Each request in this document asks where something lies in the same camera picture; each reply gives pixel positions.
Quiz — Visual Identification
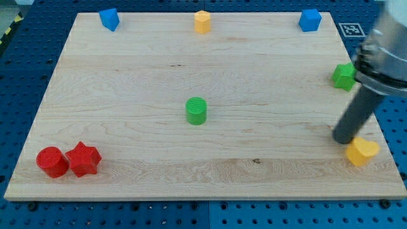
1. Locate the wooden board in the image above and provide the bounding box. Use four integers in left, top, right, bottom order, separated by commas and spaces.
4, 13, 406, 201

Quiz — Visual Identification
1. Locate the red star block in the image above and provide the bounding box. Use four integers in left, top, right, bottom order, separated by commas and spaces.
65, 141, 102, 177

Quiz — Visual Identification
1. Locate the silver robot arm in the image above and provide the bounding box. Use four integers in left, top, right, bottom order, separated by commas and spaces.
354, 0, 406, 97

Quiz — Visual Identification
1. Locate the red cylinder block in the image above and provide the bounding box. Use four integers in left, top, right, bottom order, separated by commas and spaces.
36, 146, 69, 178

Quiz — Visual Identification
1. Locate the green cylinder block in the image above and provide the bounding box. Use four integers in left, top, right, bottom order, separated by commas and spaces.
185, 97, 207, 125

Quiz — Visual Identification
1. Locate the blue triangular block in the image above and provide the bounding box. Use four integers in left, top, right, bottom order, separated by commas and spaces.
99, 8, 120, 32

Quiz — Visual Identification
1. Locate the blue cube block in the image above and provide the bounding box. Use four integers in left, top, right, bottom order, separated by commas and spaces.
298, 9, 322, 32

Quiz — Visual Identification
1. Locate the yellow hexagon block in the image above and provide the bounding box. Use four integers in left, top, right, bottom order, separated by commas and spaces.
194, 10, 211, 34

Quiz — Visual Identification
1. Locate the grey cylindrical pointer tool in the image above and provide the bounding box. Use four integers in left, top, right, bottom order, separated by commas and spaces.
332, 86, 385, 144

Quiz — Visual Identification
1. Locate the green star block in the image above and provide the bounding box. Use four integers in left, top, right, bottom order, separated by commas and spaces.
331, 62, 357, 92

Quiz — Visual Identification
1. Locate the white fiducial marker tag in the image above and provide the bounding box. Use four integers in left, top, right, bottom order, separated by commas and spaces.
338, 22, 366, 38

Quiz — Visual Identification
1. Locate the yellow heart block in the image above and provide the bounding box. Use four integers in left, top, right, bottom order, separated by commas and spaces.
345, 137, 380, 167

